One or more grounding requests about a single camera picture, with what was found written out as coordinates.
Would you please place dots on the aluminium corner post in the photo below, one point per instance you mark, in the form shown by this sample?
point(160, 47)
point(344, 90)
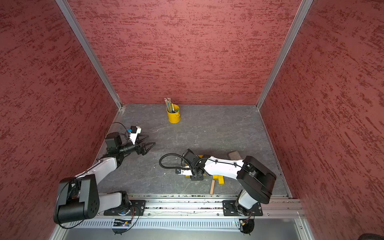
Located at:
point(290, 37)
point(79, 33)

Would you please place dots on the natural wooden block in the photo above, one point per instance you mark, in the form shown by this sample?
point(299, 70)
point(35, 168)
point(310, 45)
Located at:
point(212, 187)

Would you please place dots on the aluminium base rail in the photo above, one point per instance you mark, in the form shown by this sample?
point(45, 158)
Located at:
point(211, 206)

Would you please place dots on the bundle of coloured pencils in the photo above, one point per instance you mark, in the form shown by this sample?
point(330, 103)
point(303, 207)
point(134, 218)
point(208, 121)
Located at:
point(169, 105)

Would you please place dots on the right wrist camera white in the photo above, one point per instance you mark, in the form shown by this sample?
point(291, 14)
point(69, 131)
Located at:
point(183, 172)

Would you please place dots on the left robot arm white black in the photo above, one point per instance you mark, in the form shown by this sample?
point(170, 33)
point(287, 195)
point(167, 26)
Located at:
point(78, 197)

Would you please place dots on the right aluminium corner post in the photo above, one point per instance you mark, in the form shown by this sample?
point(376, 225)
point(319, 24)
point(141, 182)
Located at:
point(290, 37)

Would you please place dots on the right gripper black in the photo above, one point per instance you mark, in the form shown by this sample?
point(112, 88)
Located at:
point(197, 178)

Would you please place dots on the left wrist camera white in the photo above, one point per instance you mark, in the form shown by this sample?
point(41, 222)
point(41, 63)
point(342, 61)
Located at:
point(135, 132)

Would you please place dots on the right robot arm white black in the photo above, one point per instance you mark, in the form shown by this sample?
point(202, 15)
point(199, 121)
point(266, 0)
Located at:
point(257, 180)

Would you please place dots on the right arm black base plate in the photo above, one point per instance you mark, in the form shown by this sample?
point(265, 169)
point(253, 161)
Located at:
point(231, 208)

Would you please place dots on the grey wooden plank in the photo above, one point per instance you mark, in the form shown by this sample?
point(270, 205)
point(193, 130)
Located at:
point(234, 156)

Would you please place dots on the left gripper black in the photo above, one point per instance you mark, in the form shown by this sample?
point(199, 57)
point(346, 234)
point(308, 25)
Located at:
point(142, 150)

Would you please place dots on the left aluminium corner post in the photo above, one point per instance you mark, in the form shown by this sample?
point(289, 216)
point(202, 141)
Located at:
point(79, 33)

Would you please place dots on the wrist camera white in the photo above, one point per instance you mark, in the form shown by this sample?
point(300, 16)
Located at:
point(135, 132)
point(183, 172)

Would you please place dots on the white slotted cable duct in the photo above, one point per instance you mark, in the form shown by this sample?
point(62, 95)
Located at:
point(167, 224)

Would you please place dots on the yellow metal pencil bucket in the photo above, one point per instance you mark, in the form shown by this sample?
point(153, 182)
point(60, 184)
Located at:
point(174, 116)

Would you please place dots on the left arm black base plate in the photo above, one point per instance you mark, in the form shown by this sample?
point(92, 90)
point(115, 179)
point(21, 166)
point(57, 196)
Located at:
point(136, 208)

